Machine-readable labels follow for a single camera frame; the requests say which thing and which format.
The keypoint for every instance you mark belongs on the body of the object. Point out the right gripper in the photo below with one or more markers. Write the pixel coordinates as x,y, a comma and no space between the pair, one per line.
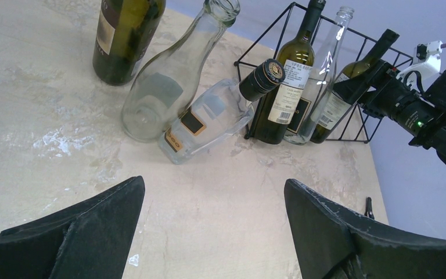
381,93

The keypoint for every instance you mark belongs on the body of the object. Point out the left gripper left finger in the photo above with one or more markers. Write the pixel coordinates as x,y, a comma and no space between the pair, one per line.
90,239

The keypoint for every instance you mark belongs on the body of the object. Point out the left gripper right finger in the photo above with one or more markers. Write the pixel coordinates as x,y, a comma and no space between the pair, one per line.
333,241

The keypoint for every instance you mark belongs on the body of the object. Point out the dark green bottle white label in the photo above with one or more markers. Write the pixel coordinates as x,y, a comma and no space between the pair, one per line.
339,104

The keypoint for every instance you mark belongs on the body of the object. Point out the clear slender glass bottle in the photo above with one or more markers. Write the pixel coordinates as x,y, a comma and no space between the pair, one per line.
321,79

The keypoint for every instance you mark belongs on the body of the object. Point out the dark green wine bottle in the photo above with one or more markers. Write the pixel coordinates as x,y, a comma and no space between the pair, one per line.
275,110

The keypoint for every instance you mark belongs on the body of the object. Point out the clear bottle black cap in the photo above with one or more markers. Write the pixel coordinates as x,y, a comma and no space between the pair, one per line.
220,112

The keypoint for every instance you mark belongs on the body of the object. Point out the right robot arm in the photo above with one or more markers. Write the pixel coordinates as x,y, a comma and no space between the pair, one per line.
436,96

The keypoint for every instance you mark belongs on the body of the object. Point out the tall clear glass bottle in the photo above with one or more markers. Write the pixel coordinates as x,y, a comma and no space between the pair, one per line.
167,84

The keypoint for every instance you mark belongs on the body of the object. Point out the green bottle silver foil neck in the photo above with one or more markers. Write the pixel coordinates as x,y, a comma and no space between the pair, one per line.
124,32

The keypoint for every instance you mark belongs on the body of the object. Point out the black pliers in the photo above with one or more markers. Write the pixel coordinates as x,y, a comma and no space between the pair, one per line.
369,208

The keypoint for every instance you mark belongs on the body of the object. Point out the black wire wine rack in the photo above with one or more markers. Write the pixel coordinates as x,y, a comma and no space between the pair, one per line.
292,110

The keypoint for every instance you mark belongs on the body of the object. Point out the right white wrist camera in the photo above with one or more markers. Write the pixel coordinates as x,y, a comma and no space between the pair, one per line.
426,63

